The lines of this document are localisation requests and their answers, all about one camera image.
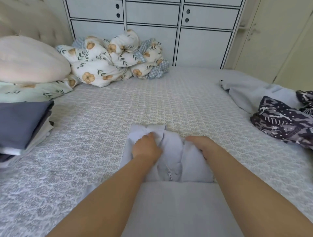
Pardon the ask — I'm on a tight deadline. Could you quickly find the bed with grey patterned sheet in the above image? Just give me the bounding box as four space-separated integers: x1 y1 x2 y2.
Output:
0 66 313 237

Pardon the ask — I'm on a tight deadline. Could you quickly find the floral bunched quilt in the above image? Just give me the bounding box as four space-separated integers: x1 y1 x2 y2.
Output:
139 38 170 80

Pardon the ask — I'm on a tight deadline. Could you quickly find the pink plush pillow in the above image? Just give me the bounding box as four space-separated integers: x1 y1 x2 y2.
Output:
0 35 72 85

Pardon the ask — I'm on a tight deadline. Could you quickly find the white printed t-shirt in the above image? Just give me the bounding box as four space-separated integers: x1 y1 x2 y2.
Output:
0 119 55 169

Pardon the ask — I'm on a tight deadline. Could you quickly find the dark purple patterned garment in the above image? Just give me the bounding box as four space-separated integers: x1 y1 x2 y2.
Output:
250 90 313 150

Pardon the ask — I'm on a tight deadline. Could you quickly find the person's right hand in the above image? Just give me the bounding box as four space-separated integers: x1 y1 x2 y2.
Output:
184 135 221 161

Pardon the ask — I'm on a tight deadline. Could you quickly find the white wardrobe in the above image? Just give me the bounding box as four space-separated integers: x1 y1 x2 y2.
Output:
61 0 247 69

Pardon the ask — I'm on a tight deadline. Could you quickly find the person's right forearm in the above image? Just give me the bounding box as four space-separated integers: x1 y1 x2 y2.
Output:
204 144 313 237

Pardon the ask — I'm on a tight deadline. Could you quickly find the floral pillow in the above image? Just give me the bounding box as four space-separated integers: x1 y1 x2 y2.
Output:
0 76 79 104

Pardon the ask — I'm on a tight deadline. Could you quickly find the beige tufted headboard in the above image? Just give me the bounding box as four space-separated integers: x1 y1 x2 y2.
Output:
0 0 74 49

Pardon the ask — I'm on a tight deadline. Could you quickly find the person's left forearm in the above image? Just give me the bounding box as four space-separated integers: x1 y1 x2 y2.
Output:
46 156 157 237

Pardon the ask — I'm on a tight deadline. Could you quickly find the white door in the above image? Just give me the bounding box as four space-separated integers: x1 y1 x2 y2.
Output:
225 0 313 92

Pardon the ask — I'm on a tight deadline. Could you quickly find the grey printed t-shirt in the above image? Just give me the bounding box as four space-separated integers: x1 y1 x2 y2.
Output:
0 101 55 150

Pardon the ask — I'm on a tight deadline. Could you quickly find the light lavender sunscreen jacket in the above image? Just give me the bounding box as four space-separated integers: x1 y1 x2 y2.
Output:
83 123 245 237

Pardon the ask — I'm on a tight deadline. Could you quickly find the person's left hand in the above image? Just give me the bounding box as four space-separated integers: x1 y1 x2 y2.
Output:
131 133 163 167

